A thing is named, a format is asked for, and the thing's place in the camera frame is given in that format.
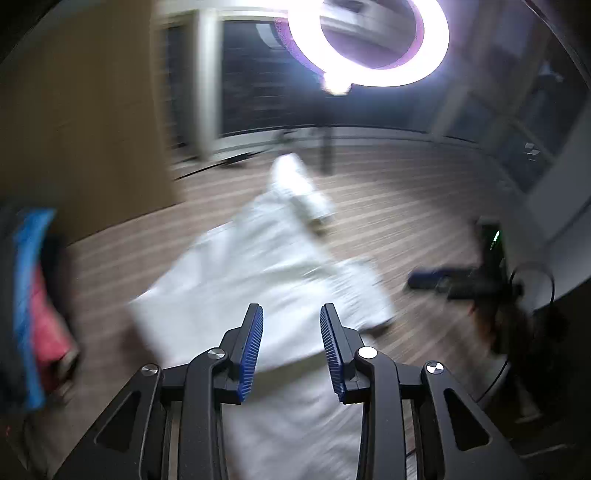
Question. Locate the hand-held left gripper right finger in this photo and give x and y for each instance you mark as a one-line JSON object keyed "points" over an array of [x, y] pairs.
{"points": [[331, 355]]}

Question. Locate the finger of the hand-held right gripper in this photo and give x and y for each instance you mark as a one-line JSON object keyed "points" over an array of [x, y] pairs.
{"points": [[434, 278]]}

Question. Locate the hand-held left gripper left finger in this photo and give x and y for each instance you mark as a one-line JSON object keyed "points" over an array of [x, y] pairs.
{"points": [[251, 355]]}

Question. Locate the white pants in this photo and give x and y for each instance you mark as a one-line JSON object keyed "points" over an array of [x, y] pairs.
{"points": [[268, 258]]}

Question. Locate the plaid woven mat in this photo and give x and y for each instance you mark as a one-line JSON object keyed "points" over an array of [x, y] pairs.
{"points": [[406, 207]]}

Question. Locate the red folded garment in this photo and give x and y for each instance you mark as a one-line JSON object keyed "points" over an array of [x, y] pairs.
{"points": [[53, 323]]}

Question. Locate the blue folded garment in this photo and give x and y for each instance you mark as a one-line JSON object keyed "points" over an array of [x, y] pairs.
{"points": [[27, 277]]}

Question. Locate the black folded garment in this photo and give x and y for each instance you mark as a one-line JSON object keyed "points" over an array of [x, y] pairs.
{"points": [[7, 300]]}

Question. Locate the light wooden board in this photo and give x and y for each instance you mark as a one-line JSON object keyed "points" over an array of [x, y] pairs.
{"points": [[83, 115]]}

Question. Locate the white window frame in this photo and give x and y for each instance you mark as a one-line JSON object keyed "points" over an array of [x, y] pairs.
{"points": [[207, 83]]}

